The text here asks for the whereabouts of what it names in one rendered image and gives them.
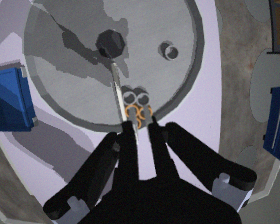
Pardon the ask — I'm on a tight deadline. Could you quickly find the grey metal ring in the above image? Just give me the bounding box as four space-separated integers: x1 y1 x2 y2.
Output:
122 89 136 105
136 91 151 107
163 45 180 60

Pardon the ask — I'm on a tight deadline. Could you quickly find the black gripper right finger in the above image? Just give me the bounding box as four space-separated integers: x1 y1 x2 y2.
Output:
143 105 257 224

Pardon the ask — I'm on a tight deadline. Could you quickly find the grey round turning table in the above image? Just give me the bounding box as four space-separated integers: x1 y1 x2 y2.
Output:
22 0 207 135

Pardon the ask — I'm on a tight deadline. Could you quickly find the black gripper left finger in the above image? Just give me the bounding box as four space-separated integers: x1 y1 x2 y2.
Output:
43 107 139 224

